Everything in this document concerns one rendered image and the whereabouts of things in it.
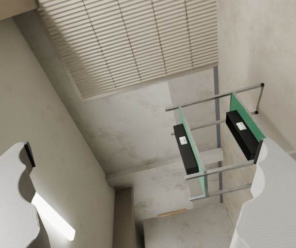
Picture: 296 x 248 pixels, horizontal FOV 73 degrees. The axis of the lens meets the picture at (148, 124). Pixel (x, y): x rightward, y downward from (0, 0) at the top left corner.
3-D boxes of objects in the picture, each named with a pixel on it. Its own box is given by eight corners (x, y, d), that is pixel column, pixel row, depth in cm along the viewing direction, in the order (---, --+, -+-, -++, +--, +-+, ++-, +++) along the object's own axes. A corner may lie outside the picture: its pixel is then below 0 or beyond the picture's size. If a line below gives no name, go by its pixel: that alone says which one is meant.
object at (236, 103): (306, 175, 184) (190, 202, 192) (256, 112, 249) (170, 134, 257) (326, 146, 152) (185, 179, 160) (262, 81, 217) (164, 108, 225)
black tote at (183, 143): (198, 166, 181) (186, 169, 182) (199, 175, 193) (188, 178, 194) (182, 123, 222) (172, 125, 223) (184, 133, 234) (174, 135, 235)
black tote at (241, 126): (264, 150, 177) (251, 153, 178) (261, 161, 189) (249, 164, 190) (236, 109, 218) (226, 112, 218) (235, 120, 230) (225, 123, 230)
